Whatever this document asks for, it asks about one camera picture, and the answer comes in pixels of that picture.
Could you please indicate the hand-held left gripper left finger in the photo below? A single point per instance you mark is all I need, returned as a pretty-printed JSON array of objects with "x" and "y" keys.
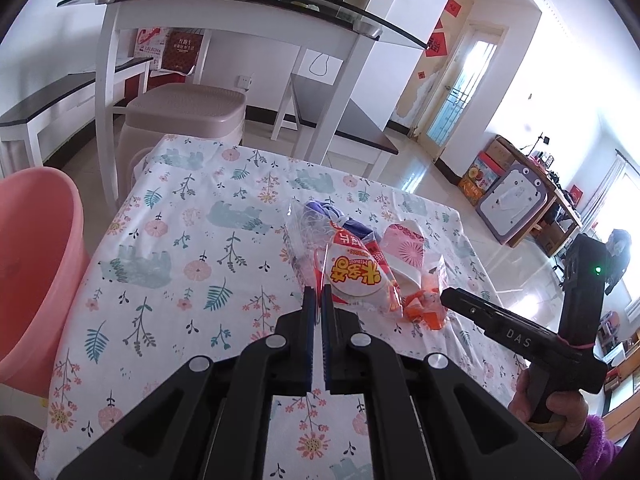
[{"x": 310, "y": 335}]

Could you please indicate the white red gift bag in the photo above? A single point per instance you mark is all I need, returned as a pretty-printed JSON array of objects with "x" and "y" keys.
[{"x": 150, "y": 42}]

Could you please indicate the beige plastic stool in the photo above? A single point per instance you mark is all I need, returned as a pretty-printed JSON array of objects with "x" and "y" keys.
[{"x": 185, "y": 105}]

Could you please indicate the red fruit box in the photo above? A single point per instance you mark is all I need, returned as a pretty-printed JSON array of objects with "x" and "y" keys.
[{"x": 485, "y": 170}]

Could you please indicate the orange fruit box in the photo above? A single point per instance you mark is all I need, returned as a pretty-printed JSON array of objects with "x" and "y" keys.
[{"x": 472, "y": 190}]

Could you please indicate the grey cartoon board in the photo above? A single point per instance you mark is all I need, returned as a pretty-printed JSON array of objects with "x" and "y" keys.
[{"x": 510, "y": 205}]

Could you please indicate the person's right hand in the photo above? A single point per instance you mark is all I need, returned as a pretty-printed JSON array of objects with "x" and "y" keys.
[{"x": 570, "y": 420}]

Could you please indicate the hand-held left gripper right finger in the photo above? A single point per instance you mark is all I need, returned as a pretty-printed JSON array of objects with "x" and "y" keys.
[{"x": 328, "y": 335}]

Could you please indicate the pink plastic basin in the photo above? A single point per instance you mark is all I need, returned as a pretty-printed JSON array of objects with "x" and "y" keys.
[{"x": 35, "y": 260}]

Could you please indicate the white curtain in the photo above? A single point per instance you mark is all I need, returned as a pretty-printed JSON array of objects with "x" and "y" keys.
[{"x": 615, "y": 190}]

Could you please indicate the red square wall paper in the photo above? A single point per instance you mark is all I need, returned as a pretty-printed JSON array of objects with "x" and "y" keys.
[
  {"x": 452, "y": 7},
  {"x": 436, "y": 44}
]

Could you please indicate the glass door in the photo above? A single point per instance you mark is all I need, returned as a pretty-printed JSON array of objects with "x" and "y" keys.
[{"x": 460, "y": 95}]

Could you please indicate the dark-top white bench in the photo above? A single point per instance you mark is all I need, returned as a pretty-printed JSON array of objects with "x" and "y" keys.
[
  {"x": 45, "y": 95},
  {"x": 360, "y": 125}
]

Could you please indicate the white glass-top desk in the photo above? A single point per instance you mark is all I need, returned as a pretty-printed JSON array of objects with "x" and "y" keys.
[{"x": 107, "y": 60}]

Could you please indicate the wooden table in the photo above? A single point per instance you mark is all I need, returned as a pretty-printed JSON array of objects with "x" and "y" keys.
[{"x": 562, "y": 205}]

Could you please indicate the crumpled clear wrapper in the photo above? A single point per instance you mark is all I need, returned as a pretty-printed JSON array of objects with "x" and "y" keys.
[{"x": 300, "y": 245}]

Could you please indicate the pink paper carton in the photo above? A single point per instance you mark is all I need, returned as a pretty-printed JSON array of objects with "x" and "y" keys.
[{"x": 407, "y": 252}]

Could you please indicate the dark clothing pile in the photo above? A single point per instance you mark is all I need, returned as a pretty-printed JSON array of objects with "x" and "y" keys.
[{"x": 562, "y": 187}]

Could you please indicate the person's right forearm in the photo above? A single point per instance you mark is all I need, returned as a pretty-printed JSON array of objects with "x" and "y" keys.
[{"x": 600, "y": 450}]

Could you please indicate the floral tablecloth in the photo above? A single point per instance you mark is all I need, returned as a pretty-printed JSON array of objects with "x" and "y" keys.
[{"x": 200, "y": 260}]

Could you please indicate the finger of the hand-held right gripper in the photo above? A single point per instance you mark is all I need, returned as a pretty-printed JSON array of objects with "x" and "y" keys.
[{"x": 470, "y": 307}]

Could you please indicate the brown cardboard box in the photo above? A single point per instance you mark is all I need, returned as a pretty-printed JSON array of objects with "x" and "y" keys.
[{"x": 497, "y": 152}]

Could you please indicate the orange wrapper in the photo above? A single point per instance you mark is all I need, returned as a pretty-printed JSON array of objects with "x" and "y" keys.
[{"x": 425, "y": 310}]

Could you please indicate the black tripod stand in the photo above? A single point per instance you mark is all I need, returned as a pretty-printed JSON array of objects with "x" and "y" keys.
[{"x": 537, "y": 142}]

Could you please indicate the red card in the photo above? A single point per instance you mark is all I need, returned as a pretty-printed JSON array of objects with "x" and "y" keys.
[{"x": 576, "y": 193}]

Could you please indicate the purple packet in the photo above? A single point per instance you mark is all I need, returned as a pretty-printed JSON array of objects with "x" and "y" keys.
[{"x": 320, "y": 210}]

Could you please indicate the white orange snack packet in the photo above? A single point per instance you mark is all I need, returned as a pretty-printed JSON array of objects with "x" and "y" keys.
[{"x": 360, "y": 275}]

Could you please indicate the wooden cabinet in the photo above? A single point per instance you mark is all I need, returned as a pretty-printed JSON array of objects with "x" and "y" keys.
[{"x": 620, "y": 370}]

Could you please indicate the dark red gift bag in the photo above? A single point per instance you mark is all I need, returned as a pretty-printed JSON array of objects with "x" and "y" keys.
[{"x": 182, "y": 52}]

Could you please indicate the white wall socket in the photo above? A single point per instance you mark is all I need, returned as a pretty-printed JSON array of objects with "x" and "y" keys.
[{"x": 243, "y": 82}]

